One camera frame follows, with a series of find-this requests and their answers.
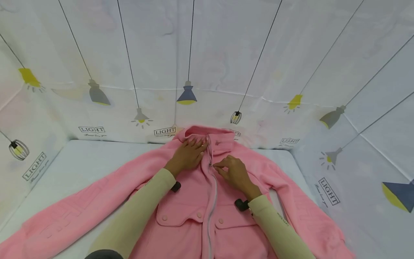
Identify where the person's right hand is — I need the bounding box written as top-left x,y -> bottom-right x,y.
213,155 -> 262,201

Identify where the person's left hand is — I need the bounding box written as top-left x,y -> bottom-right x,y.
164,138 -> 209,178

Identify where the pink fleece zip jacket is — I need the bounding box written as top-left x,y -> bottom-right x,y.
0,125 -> 356,259

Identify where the person's left forearm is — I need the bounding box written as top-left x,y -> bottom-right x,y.
87,168 -> 177,259

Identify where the person's right forearm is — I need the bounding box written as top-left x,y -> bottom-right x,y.
247,194 -> 317,259

